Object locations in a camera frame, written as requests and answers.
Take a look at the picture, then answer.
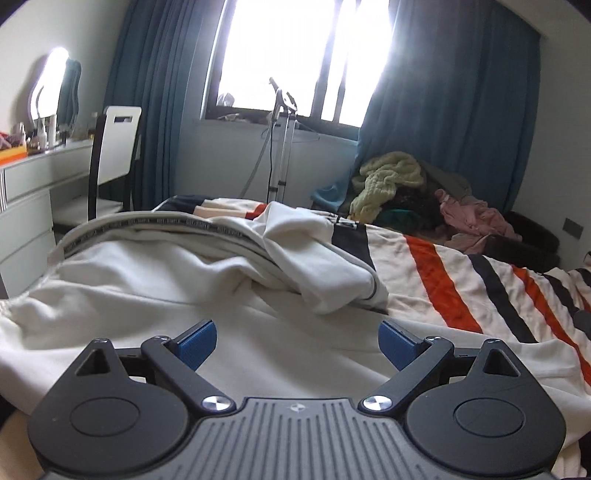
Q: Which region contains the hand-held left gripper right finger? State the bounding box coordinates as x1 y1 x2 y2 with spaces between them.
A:
359 319 522 413

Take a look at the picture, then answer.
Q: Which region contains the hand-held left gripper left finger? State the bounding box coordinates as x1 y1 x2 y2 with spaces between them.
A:
74 319 237 414

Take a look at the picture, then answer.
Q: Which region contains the white hooded sweatshirt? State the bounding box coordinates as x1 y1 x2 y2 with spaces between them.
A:
0 201 585 480

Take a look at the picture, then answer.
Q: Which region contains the striped blanket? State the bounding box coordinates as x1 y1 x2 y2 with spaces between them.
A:
152 195 591 389

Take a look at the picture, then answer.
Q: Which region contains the dark garment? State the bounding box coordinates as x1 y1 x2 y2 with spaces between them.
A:
379 184 446 234

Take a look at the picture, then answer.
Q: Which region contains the pink garment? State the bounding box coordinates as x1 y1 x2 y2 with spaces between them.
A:
438 188 523 256

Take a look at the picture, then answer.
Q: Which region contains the teal cloth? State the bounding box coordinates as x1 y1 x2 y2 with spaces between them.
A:
311 179 357 214

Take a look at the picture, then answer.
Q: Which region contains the yellow-green knitted garment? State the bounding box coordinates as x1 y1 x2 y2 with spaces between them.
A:
348 151 426 220

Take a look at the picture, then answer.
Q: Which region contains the olive garment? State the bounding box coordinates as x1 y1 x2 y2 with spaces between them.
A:
419 159 472 200

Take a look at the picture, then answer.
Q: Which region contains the black fuzzy cushion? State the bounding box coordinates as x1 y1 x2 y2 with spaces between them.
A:
482 210 562 274

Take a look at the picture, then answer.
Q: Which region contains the white dresser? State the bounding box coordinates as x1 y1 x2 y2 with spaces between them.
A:
0 137 96 298

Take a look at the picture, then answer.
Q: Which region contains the garment steamer stand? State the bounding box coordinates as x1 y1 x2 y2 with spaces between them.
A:
240 76 320 204

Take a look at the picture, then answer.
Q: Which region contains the blue curtain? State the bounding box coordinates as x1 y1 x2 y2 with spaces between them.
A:
102 0 228 217
355 0 542 217

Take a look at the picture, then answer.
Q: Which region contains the wavy vanity mirror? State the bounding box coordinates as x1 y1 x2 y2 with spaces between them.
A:
28 46 83 134

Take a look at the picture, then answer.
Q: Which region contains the window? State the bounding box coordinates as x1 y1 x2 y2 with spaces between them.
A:
201 0 394 139

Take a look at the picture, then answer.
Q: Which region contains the white chair with black frame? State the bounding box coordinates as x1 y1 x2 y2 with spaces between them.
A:
52 105 143 232

